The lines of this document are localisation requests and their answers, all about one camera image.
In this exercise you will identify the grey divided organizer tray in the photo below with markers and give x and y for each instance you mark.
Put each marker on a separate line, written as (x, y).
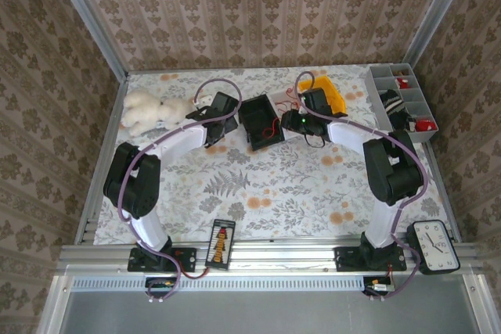
(417, 95)

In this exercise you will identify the white plastic bin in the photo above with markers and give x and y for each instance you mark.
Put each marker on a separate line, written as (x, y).
(278, 97)

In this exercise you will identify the black analog clock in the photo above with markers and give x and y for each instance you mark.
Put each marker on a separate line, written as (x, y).
(434, 246)

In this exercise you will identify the yellow plastic bin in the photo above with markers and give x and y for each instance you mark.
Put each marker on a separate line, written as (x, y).
(336, 99)

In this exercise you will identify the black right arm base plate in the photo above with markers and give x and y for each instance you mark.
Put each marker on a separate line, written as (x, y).
(346, 259)

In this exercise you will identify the floral tablecloth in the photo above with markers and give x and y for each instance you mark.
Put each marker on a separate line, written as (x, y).
(293, 201)

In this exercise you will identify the white plush toy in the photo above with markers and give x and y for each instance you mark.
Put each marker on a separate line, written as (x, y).
(148, 113)

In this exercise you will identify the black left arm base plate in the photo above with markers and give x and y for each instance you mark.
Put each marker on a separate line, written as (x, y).
(186, 259)

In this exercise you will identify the black plastic bin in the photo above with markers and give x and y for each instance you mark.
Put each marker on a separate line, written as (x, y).
(256, 115)

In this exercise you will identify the long aluminium frame rail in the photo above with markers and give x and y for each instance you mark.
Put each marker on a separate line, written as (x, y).
(274, 256)

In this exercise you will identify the black electronics box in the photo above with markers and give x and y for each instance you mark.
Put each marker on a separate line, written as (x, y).
(379, 286)
(162, 287)

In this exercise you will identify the small brown items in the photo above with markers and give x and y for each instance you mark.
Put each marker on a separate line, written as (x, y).
(400, 72)

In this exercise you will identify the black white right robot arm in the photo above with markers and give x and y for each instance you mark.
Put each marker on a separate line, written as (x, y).
(348, 134)

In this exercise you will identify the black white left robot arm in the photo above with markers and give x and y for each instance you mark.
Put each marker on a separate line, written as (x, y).
(184, 140)

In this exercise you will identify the grey metal panel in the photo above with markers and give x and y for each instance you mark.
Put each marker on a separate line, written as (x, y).
(254, 314)

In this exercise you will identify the black white striped sock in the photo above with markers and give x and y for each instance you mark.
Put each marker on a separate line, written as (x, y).
(391, 105)

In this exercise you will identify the black orange printed card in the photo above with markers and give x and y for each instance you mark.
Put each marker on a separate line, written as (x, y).
(220, 246)

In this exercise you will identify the aluminium side rail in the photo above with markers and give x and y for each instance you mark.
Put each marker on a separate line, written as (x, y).
(102, 162)

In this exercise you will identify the aluminium frame post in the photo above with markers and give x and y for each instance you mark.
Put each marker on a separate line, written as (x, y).
(438, 13)
(90, 21)

